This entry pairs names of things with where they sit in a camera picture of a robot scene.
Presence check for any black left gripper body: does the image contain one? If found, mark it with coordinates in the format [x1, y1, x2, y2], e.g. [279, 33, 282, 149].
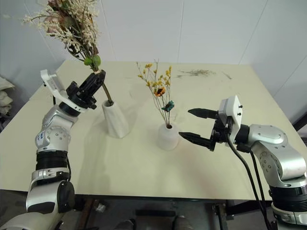
[66, 81, 98, 111]

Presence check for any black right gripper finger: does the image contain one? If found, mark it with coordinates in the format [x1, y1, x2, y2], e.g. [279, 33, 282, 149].
[178, 131, 217, 152]
[188, 107, 219, 120]

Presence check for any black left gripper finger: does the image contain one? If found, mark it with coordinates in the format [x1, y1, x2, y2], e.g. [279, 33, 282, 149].
[89, 69, 107, 97]
[81, 70, 105, 93]

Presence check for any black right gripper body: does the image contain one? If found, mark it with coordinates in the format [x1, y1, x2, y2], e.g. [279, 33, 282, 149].
[208, 110, 233, 152]

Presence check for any large white dried flower bouquet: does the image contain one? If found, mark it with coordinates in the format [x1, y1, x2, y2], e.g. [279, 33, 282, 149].
[21, 0, 114, 106]

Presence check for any loose dried flower sprig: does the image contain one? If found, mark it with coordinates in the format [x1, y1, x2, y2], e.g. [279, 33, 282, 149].
[177, 69, 217, 79]

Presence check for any small yellow flower bouquet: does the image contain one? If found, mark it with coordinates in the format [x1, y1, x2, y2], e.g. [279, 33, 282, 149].
[136, 58, 176, 128]

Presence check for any round white vase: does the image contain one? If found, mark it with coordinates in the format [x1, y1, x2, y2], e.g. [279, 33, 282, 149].
[156, 124, 179, 151]

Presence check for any tall ribbed white vase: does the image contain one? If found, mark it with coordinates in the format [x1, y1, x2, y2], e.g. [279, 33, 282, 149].
[101, 100, 130, 139]

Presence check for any pile of beige cloth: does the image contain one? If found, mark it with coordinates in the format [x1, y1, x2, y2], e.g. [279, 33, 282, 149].
[0, 76, 15, 118]

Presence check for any black metal stand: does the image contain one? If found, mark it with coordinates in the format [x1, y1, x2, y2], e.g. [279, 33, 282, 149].
[292, 112, 307, 147]

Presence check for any dark rounded shape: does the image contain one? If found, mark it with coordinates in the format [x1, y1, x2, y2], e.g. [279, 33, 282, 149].
[114, 218, 135, 230]
[172, 215, 193, 230]

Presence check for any brown rusty metal bar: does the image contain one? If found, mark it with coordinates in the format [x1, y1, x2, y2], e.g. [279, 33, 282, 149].
[78, 198, 100, 230]

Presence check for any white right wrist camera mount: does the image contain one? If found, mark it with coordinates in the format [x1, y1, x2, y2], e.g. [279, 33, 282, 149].
[219, 94, 243, 144]

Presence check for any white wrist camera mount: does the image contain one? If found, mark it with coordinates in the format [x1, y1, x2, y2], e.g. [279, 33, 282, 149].
[219, 94, 243, 144]
[40, 69, 85, 114]

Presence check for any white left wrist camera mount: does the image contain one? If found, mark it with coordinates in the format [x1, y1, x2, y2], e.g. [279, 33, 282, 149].
[40, 69, 85, 114]

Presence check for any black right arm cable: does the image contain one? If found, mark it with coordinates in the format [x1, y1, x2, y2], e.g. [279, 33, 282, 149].
[224, 122, 271, 230]
[237, 143, 277, 230]

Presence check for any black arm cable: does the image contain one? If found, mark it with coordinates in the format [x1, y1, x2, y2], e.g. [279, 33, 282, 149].
[237, 143, 277, 230]
[65, 157, 73, 185]
[224, 122, 271, 230]

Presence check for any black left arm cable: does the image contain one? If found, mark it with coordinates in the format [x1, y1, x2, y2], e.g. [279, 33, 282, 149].
[65, 157, 73, 185]

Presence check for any black metal table frame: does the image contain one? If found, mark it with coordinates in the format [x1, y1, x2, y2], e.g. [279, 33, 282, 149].
[211, 198, 274, 221]

